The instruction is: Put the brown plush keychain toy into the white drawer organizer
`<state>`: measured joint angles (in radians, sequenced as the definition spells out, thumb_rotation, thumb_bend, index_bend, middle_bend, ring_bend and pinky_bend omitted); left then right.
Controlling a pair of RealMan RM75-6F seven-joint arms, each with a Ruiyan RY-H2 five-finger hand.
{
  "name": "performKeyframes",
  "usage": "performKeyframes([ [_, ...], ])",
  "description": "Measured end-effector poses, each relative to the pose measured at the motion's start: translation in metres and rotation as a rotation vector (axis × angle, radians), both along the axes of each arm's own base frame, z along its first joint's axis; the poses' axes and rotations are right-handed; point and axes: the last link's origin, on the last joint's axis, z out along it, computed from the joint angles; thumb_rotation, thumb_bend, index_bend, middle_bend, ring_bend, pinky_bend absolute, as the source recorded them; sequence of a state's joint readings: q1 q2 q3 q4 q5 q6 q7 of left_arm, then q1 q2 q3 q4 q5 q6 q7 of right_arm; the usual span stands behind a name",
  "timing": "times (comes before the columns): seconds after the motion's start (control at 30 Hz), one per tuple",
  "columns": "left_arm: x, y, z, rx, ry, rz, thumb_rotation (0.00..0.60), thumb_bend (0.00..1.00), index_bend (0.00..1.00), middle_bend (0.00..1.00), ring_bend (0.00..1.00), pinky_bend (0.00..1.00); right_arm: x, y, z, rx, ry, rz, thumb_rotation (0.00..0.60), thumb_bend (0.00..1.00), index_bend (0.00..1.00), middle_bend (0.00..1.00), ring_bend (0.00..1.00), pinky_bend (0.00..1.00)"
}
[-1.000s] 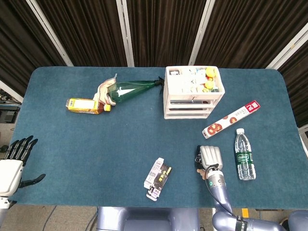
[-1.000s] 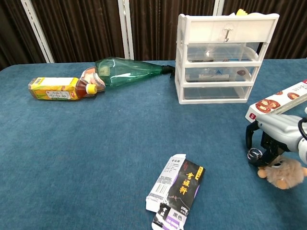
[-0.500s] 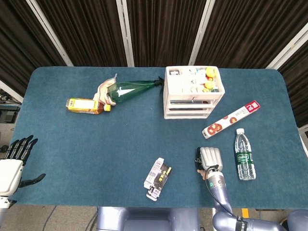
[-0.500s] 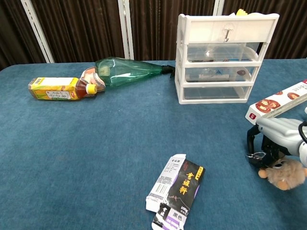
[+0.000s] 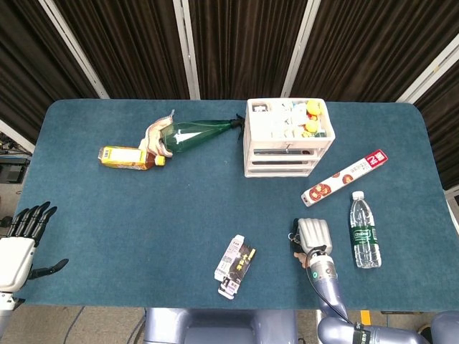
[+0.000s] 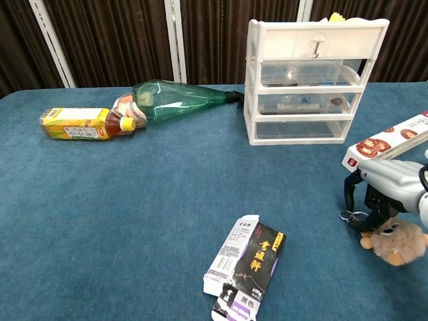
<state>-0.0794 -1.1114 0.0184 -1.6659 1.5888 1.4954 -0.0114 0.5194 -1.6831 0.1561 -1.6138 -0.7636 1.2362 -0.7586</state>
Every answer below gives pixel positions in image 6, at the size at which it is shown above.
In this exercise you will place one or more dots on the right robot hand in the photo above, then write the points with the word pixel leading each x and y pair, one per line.
pixel 391 180

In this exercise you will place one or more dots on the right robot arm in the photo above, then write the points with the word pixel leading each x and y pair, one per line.
pixel 424 210

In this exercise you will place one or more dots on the clear adhesive metal hook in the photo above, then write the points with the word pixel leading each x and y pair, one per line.
pixel 317 43

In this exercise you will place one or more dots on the white plastic drawer unit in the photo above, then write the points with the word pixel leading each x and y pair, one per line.
pixel 301 33

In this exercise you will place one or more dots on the long white red-print box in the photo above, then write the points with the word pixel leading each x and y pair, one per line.
pixel 384 143

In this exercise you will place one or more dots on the clear plastic drawer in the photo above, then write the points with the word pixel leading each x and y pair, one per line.
pixel 301 129
pixel 301 73
pixel 301 102

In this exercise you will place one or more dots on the flattened black ink carton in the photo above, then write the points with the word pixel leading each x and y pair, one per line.
pixel 255 261

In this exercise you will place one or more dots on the green plastic spray bottle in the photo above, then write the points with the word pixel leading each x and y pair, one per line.
pixel 170 98

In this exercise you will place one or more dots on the patterned beige cloth pouch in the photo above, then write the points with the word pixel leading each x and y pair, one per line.
pixel 132 110

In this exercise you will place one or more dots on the yellow label tea bottle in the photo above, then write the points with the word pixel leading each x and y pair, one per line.
pixel 77 123

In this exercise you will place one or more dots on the white screen frame post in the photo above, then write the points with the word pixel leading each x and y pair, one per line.
pixel 53 43
pixel 175 40
pixel 304 8

